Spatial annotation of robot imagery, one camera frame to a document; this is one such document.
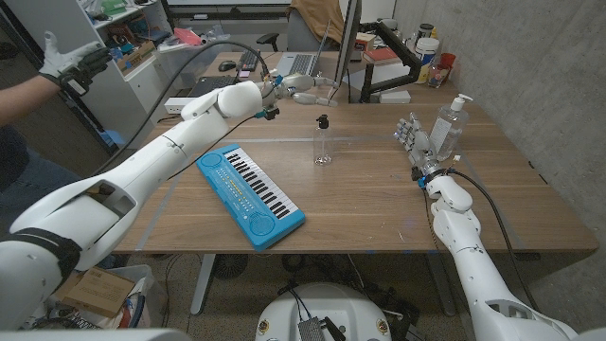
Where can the grey office chair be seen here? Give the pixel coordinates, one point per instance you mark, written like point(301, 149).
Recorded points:
point(303, 38)

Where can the dark-lid jar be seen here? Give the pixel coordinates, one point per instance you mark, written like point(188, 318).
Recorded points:
point(425, 30)

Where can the large clear white-pump bottle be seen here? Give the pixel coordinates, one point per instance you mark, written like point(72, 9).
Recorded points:
point(447, 130)

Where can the white table leg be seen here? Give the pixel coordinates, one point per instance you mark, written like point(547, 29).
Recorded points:
point(202, 284)

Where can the red cup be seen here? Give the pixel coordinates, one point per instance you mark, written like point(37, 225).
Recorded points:
point(447, 60)

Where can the black computer mouse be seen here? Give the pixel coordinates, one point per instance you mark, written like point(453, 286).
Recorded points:
point(227, 66)

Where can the clear jar with coloured items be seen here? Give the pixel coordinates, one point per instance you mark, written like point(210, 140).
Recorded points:
point(438, 78)

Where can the flat computer monitor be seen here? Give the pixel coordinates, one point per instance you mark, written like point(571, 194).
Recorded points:
point(348, 42)

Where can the round black fan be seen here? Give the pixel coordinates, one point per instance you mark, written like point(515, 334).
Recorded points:
point(229, 266)

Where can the tan jacket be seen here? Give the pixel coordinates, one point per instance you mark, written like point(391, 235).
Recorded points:
point(319, 16)

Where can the red book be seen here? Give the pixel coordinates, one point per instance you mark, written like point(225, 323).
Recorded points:
point(381, 56)

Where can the grey table leg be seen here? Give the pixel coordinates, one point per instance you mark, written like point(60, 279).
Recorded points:
point(440, 289)

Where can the white plastic floor bin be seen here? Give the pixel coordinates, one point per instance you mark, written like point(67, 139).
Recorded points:
point(144, 279)

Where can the pink flat packet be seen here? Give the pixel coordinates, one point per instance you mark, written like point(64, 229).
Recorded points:
point(187, 36)

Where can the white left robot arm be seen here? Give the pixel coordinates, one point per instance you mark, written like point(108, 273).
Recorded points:
point(156, 156)

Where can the white shelf cabinet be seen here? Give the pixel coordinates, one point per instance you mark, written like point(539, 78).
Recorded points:
point(118, 99)

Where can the white robot torso base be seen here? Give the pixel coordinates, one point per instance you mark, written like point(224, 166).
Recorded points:
point(326, 303)

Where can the brown cardboard box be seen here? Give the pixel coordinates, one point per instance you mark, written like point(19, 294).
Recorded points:
point(101, 291)

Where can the narrow black keyboard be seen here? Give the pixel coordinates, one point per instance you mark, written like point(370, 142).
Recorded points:
point(249, 61)

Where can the black laptop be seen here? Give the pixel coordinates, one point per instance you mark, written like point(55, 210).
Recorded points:
point(213, 84)

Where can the silver laptop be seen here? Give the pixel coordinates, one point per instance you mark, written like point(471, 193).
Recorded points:
point(303, 61)

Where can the white power strip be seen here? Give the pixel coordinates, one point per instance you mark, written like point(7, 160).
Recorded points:
point(174, 104)

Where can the white and black gloved hand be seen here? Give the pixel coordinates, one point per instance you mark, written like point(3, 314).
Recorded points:
point(65, 61)

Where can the flat white box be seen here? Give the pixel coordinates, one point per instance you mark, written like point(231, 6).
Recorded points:
point(395, 97)

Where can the clear plastic storage bin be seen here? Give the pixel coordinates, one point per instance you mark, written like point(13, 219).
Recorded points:
point(199, 66)

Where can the blue toy piano keyboard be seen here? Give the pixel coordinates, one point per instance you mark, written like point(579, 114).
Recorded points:
point(255, 203)

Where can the open cardboard shelf box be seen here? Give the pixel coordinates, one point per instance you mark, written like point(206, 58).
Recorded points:
point(137, 57)

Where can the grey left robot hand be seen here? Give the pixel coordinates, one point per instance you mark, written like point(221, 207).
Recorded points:
point(298, 87)

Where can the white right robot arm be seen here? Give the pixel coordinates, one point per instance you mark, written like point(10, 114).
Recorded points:
point(473, 270)

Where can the small clear black-cap dispenser bottle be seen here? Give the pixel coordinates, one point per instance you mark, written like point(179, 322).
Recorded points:
point(322, 147)

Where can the white lidded canister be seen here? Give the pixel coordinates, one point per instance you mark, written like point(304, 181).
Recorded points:
point(426, 51)

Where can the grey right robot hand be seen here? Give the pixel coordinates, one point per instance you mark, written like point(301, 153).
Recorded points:
point(421, 147)

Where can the bare person forearm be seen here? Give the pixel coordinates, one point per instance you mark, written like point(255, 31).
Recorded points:
point(23, 97)

